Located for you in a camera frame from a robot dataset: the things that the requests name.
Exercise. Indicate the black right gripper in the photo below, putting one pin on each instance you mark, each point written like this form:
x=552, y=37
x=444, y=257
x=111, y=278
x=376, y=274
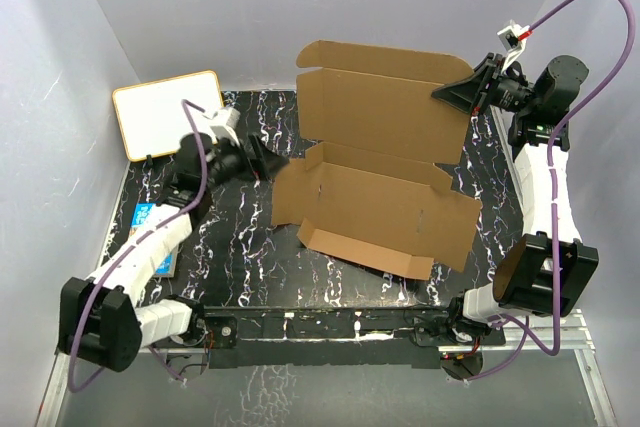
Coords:
x=463, y=94

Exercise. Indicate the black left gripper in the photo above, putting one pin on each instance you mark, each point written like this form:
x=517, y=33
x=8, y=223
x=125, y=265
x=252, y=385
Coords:
x=261, y=161

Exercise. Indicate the brown cardboard box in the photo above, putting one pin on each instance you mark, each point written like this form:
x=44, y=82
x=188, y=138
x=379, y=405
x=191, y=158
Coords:
x=373, y=187

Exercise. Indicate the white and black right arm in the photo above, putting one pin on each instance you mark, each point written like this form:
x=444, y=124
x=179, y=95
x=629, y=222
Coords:
x=541, y=278

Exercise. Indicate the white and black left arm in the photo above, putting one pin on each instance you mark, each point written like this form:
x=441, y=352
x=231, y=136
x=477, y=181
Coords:
x=101, y=320

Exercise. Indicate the small orange-framed whiteboard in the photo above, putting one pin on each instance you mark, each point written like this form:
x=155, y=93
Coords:
x=152, y=116

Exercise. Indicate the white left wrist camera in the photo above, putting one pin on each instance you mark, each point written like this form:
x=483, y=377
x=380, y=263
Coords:
x=223, y=124

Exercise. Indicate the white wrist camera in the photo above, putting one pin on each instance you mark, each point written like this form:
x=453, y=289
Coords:
x=223, y=124
x=513, y=37

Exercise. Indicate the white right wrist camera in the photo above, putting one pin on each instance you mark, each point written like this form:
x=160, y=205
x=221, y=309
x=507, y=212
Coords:
x=513, y=37

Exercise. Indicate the black mounting base bracket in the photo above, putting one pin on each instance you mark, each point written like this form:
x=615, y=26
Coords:
x=421, y=337

